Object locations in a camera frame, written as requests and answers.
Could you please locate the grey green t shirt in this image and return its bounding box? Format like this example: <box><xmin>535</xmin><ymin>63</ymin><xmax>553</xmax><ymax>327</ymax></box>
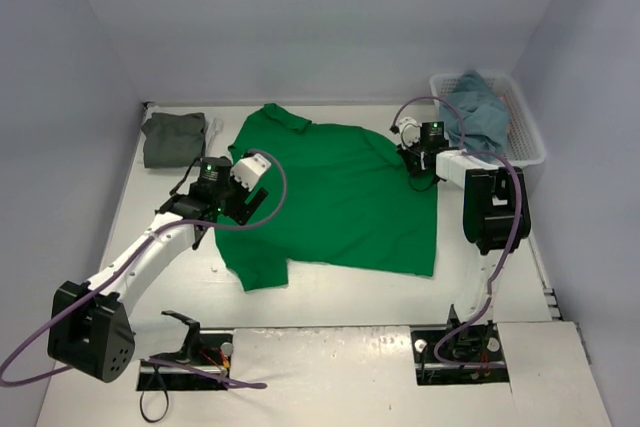
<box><xmin>141</xmin><ymin>112</ymin><xmax>207</xmax><ymax>169</ymax></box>

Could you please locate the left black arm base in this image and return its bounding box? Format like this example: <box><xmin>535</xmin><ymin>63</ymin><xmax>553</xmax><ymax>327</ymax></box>
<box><xmin>136</xmin><ymin>310</ymin><xmax>234</xmax><ymax>392</ymax></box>

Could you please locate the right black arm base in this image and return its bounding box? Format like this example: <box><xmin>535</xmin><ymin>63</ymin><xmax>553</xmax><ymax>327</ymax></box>
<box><xmin>410</xmin><ymin>307</ymin><xmax>510</xmax><ymax>386</ymax></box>

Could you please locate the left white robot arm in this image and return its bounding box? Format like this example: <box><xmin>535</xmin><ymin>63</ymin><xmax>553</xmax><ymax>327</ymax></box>
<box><xmin>47</xmin><ymin>151</ymin><xmax>271</xmax><ymax>383</ymax></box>

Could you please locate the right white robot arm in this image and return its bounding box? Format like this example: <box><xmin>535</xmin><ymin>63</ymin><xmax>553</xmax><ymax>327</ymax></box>
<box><xmin>390</xmin><ymin>117</ymin><xmax>531</xmax><ymax>324</ymax></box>

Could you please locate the blue t shirt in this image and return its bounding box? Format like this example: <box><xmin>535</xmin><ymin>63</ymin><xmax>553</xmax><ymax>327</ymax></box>
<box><xmin>440</xmin><ymin>70</ymin><xmax>510</xmax><ymax>155</ymax></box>

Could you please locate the white laundry basket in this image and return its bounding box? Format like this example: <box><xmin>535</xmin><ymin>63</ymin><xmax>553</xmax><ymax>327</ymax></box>
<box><xmin>429</xmin><ymin>73</ymin><xmax>546</xmax><ymax>177</ymax></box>

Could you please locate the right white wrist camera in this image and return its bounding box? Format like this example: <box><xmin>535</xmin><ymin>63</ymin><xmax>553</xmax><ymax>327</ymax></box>
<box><xmin>390</xmin><ymin>117</ymin><xmax>421</xmax><ymax>150</ymax></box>

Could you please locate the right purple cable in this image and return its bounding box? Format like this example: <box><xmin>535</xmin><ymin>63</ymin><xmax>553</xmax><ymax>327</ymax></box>
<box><xmin>394</xmin><ymin>95</ymin><xmax>526</xmax><ymax>366</ymax></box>

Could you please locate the black thin looped cable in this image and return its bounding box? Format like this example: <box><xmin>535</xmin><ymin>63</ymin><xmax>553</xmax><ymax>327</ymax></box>
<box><xmin>138</xmin><ymin>366</ymin><xmax>171</xmax><ymax>423</ymax></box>

